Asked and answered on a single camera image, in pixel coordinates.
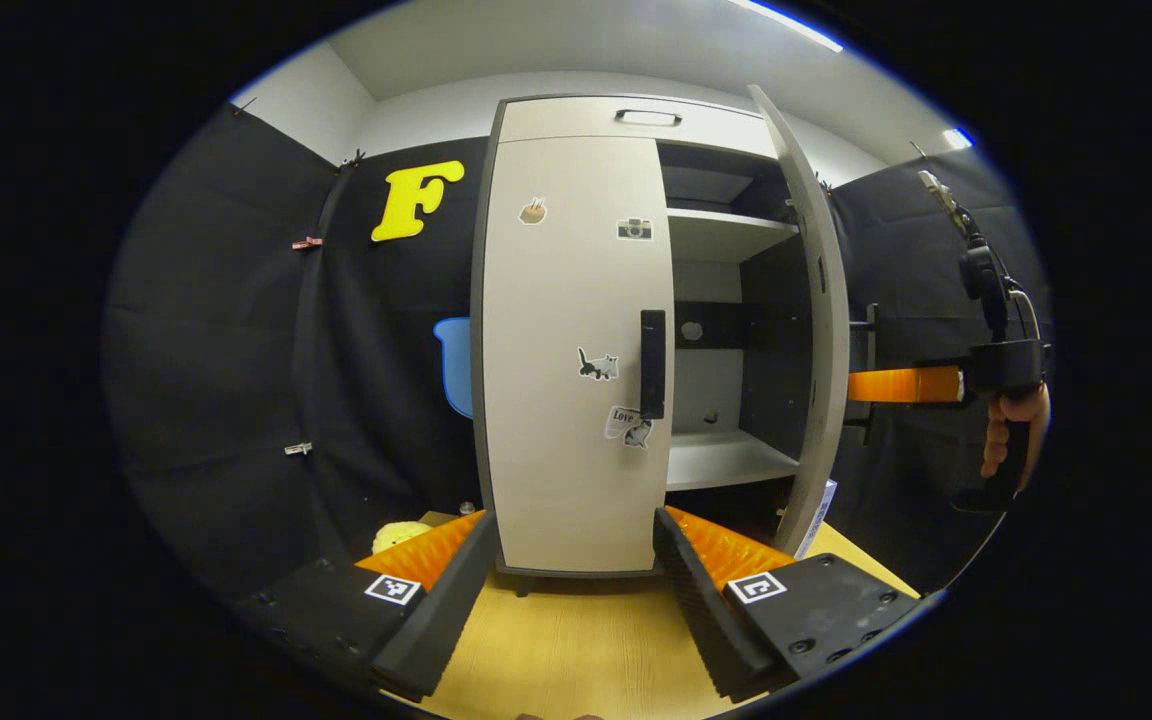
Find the long ceiling light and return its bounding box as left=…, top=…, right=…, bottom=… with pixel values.
left=726, top=0, right=845, bottom=53

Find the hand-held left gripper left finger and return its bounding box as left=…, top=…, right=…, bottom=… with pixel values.
left=236, top=510, right=500, bottom=703

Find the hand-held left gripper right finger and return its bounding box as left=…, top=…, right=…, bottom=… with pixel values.
left=653, top=505, right=927, bottom=703

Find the beige cabinet door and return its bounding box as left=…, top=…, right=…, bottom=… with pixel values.
left=481, top=137, right=677, bottom=574
left=748, top=85, right=882, bottom=559

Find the yellow plush toy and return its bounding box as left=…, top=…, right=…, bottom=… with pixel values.
left=371, top=520, right=434, bottom=554

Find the black backdrop cloth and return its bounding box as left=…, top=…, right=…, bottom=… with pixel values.
left=104, top=100, right=1052, bottom=601

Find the beige double-door shoe cabinet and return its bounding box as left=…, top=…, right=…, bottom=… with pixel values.
left=469, top=95, right=837, bottom=598

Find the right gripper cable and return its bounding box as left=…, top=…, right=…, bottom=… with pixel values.
left=1006, top=280, right=1043, bottom=343

